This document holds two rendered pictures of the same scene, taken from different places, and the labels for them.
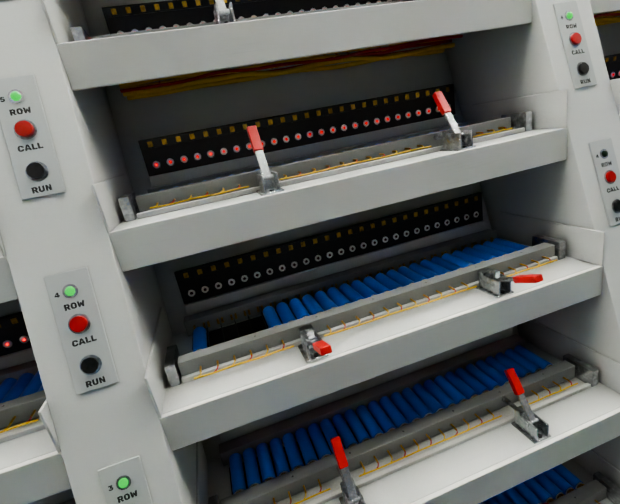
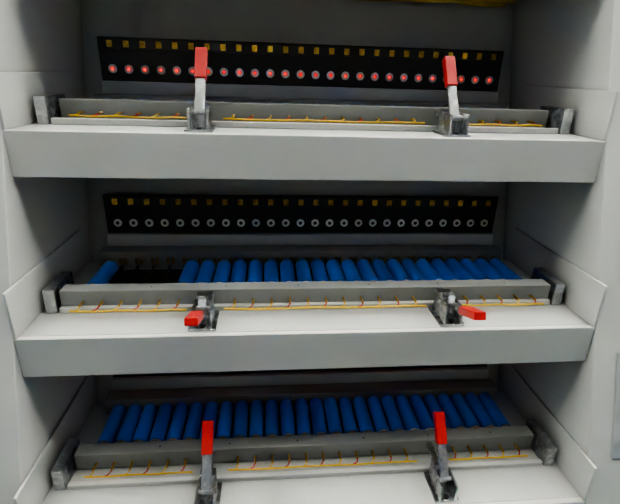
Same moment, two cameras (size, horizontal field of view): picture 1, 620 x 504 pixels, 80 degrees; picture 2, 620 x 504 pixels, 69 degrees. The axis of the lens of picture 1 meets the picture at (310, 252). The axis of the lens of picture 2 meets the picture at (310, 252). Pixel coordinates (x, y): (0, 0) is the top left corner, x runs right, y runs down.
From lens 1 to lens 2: 0.15 m
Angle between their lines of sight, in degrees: 9
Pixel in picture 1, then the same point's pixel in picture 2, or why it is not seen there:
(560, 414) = (486, 482)
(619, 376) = (575, 463)
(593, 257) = (588, 313)
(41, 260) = not seen: outside the picture
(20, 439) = not seen: outside the picture
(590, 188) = (611, 227)
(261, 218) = (177, 157)
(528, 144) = (543, 150)
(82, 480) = not seen: outside the picture
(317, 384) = (194, 357)
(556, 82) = (609, 79)
